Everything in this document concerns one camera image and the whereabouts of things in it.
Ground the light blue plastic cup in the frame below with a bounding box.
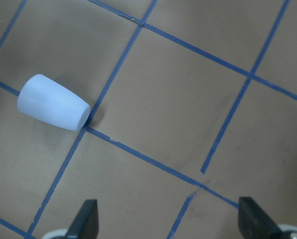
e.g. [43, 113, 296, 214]
[17, 74, 91, 131]

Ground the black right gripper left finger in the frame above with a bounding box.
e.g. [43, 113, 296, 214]
[65, 199, 99, 239]

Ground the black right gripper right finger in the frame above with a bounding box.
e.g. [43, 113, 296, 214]
[238, 197, 283, 239]

